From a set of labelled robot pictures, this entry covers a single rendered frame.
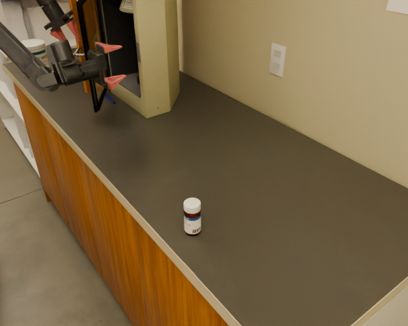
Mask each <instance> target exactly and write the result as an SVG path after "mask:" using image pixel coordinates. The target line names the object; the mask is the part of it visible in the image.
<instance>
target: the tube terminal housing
mask: <svg viewBox="0 0 408 326"><path fill-rule="evenodd" d="M130 1H131V3H132V7H133V19H134V26H135V39H136V42H138V43H139V48H140V55H141V62H139V61H138V67H139V80H140V87H141V98H139V97H137V96H135V95H134V94H133V93H131V92H130V91H129V90H127V89H125V88H124V87H123V86H121V85H120V84H117V86H116V87H115V88H114V89H112V90H111V92H112V93H113V94H114V95H115V96H117V97H118V98H120V99H121V100H122V101H123V102H125V103H126V104H128V105H129V106H130V107H132V108H133V109H134V110H136V111H137V112H138V113H140V114H141V115H143V116H144V117H145V118H150V117H153V116H157V115H159V114H163V113H167V112H169V111H171V109H172V107H173V105H174V103H175V101H176V99H177V97H178V95H179V93H180V88H179V53H178V34H177V0H130Z"/></svg>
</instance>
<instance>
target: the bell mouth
mask: <svg viewBox="0 0 408 326"><path fill-rule="evenodd" d="M119 10H120V11H122V12H126V13H131V14H133V7H132V3H131V1H130V0H122V2H121V4H120V8H119Z"/></svg>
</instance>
